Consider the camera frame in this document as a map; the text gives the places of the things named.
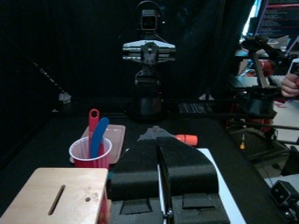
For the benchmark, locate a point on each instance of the computer monitor with text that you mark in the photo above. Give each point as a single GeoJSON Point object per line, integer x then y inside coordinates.
{"type": "Point", "coordinates": [280, 20]}

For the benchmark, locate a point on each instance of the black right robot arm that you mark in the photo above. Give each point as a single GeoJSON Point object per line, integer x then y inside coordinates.
{"type": "Point", "coordinates": [147, 102]}

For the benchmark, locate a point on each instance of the black camera box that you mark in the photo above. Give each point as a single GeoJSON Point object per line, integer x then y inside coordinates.
{"type": "Point", "coordinates": [284, 192]}

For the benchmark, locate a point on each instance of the black sheet with white text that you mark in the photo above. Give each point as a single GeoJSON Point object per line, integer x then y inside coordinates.
{"type": "Point", "coordinates": [192, 108]}

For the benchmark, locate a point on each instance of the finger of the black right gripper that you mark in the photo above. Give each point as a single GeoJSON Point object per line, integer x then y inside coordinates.
{"type": "Point", "coordinates": [152, 55]}
{"type": "Point", "coordinates": [147, 55]}

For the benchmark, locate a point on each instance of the red plastic cup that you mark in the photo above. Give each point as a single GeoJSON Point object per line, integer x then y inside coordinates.
{"type": "Point", "coordinates": [91, 163]}

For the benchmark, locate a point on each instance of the red plastic utensil with hole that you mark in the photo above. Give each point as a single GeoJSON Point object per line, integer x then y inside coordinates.
{"type": "Point", "coordinates": [94, 119]}

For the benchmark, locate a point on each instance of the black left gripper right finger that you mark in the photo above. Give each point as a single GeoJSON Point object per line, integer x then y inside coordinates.
{"type": "Point", "coordinates": [188, 172]}

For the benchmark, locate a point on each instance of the white handheld device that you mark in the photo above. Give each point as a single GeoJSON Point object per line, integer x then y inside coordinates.
{"type": "Point", "coordinates": [294, 65]}

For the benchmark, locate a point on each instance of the white cutting board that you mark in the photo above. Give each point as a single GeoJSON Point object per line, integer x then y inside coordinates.
{"type": "Point", "coordinates": [230, 204]}

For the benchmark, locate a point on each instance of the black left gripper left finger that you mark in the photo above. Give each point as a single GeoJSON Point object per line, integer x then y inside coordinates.
{"type": "Point", "coordinates": [134, 175]}

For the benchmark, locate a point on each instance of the wooden drawer box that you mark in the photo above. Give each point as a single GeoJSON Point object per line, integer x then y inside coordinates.
{"type": "Point", "coordinates": [47, 186]}

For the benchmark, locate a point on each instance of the person's hand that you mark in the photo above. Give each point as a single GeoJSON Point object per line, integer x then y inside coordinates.
{"type": "Point", "coordinates": [290, 86]}

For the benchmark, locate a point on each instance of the blue plastic utensil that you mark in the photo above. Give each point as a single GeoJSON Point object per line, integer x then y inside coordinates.
{"type": "Point", "coordinates": [100, 131]}

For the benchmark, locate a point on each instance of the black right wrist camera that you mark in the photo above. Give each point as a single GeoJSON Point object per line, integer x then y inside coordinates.
{"type": "Point", "coordinates": [148, 22]}

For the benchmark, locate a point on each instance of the black robot arm on stand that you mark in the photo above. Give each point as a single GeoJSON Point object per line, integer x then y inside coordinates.
{"type": "Point", "coordinates": [264, 48]}

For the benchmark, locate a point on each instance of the orange toy carrot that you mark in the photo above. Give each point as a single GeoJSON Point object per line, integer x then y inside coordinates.
{"type": "Point", "coordinates": [188, 139]}

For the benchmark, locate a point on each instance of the grey cloth clamp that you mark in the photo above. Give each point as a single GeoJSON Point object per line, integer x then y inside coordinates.
{"type": "Point", "coordinates": [64, 97]}
{"type": "Point", "coordinates": [206, 97]}

